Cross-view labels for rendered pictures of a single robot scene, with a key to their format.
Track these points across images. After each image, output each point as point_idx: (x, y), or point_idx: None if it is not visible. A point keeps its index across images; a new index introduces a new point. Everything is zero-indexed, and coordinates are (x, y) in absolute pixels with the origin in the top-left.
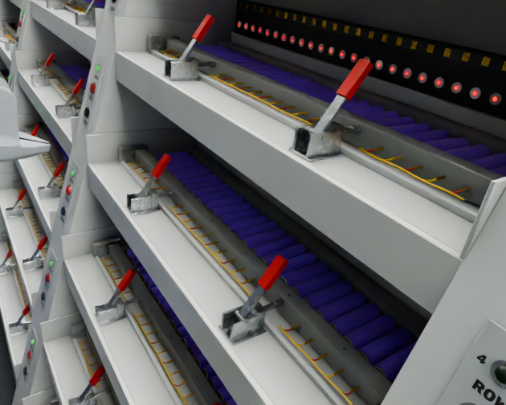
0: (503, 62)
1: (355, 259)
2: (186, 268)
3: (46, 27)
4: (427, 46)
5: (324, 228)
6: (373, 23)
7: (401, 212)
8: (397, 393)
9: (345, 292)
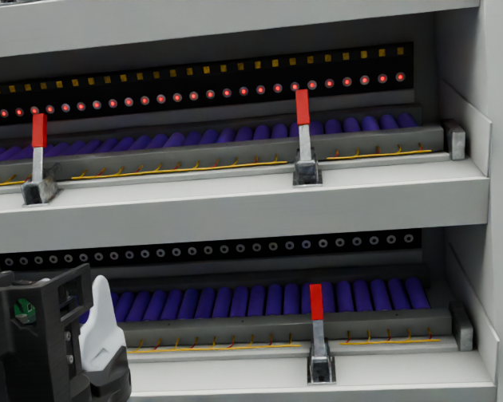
0: (342, 53)
1: (308, 262)
2: (208, 378)
3: None
4: (271, 61)
5: (367, 226)
6: (182, 59)
7: (423, 177)
8: (500, 282)
9: (332, 289)
